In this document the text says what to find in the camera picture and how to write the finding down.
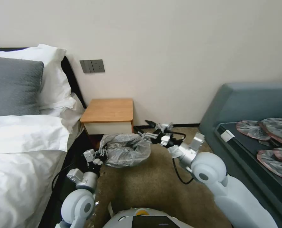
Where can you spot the grey textured pillow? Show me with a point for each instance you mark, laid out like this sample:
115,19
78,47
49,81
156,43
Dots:
12,88

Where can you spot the white robot front shell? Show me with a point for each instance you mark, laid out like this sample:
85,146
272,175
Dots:
140,219

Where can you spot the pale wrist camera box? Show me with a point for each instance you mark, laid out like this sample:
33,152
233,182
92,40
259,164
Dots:
165,140
89,155

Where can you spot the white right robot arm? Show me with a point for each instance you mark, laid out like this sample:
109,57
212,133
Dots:
228,194

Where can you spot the flat white pillow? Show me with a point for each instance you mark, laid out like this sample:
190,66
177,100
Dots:
70,111

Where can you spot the grey wall switch panel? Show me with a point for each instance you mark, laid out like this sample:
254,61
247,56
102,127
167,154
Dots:
92,66

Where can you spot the wooden nightstand with white drawer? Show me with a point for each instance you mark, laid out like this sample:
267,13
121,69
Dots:
108,110

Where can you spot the black bed headboard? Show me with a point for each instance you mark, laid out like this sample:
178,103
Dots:
71,76

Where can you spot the teal upholstered sofa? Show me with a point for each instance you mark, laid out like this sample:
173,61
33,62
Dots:
248,102

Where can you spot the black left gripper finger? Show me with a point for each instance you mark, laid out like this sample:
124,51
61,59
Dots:
99,161
102,152

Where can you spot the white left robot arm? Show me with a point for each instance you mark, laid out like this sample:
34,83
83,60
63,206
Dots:
80,205

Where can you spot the white duvet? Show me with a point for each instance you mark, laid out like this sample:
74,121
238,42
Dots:
19,161

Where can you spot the folded grey garbage bag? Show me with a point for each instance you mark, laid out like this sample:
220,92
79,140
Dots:
276,164
250,130
281,130

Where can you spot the black wall baseboard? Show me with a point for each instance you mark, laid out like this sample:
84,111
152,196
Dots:
186,125

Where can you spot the grey translucent garbage bag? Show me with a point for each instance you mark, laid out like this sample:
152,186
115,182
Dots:
126,158

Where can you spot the small white tag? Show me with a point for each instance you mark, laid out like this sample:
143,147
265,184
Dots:
227,136

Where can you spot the large white pillow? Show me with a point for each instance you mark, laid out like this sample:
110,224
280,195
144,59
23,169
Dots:
52,71

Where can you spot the black bed frame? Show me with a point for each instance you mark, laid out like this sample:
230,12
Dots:
69,156

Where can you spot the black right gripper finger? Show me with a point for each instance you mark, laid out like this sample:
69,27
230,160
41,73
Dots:
161,126
149,137

